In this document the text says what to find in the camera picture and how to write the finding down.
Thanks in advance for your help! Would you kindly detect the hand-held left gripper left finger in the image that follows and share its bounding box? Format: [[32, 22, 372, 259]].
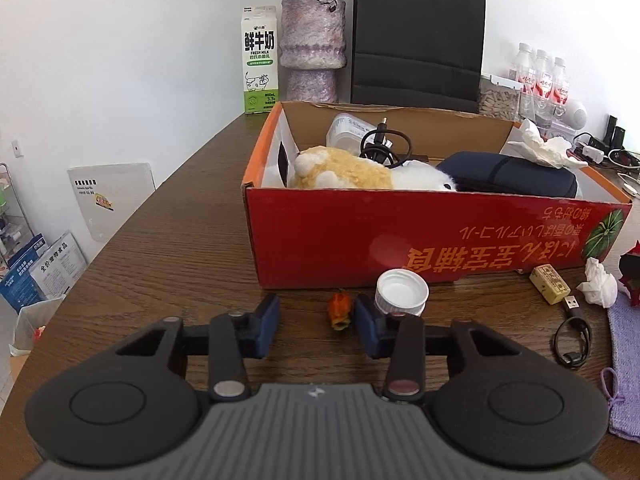
[[114, 294, 281, 403]]

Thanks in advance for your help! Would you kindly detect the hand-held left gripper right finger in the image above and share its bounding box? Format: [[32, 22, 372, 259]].
[[354, 294, 522, 403]]

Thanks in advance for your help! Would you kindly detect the small orange toy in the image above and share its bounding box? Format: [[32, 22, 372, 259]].
[[327, 290, 354, 332]]

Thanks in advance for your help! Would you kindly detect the white bottle cap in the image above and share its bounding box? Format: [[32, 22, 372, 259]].
[[375, 270, 430, 317]]

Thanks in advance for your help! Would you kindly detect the red cardboard box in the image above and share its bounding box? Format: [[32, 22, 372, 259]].
[[241, 101, 633, 290]]

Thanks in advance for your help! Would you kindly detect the yellow white plush toy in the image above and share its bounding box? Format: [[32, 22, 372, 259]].
[[290, 146, 461, 193]]

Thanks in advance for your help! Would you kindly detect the small yellow box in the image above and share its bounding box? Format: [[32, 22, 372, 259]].
[[530, 263, 571, 306]]

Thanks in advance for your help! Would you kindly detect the clear plastic lidded tub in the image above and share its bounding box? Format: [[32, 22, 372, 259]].
[[326, 113, 382, 157]]

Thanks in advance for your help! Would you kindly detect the black usb cable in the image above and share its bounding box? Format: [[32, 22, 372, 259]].
[[552, 295, 594, 369]]

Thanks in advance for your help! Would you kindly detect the navy zip pouch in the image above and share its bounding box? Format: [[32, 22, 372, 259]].
[[435, 151, 579, 199]]

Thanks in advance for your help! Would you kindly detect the white tissue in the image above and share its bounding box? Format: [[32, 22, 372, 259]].
[[576, 257, 620, 309], [500, 119, 589, 169]]

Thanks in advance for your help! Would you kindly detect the purple knitted pouch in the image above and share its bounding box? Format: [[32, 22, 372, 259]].
[[600, 292, 640, 443]]

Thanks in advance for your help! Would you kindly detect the red green fabric decoration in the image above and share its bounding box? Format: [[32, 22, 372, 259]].
[[618, 241, 640, 307]]

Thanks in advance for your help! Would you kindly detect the clear seed container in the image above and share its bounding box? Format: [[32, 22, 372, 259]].
[[479, 74, 523, 122]]

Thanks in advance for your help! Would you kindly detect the white panel with sticker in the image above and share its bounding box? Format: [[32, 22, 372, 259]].
[[67, 162, 156, 243]]

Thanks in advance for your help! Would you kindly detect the white carton black print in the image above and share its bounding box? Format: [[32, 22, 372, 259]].
[[30, 230, 88, 297]]

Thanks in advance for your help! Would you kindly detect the bin with clear liner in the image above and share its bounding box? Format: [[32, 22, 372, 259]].
[[10, 295, 66, 357]]

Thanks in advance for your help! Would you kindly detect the blue white carton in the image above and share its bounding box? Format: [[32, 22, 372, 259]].
[[0, 245, 46, 313]]

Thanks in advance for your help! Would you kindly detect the white green milk carton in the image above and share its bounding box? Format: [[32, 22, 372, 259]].
[[241, 5, 278, 115]]

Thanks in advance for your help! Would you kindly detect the purple mottled vase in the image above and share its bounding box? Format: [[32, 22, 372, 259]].
[[280, 0, 347, 103]]

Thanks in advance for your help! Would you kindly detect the white round speaker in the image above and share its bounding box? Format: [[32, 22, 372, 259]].
[[562, 100, 590, 129]]

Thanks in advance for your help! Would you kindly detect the black paper bag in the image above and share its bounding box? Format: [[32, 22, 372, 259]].
[[350, 0, 487, 113]]

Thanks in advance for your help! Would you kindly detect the red label water bottle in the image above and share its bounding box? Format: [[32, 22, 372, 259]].
[[509, 42, 534, 96], [530, 50, 554, 101], [547, 57, 571, 108]]

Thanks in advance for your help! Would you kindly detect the black upright device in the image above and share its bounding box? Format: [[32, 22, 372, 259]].
[[605, 115, 626, 149]]

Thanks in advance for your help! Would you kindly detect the wire storage rack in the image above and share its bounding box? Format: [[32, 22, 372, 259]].
[[0, 162, 37, 261]]

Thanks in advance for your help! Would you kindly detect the black power cable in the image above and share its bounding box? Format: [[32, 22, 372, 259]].
[[572, 131, 618, 161]]

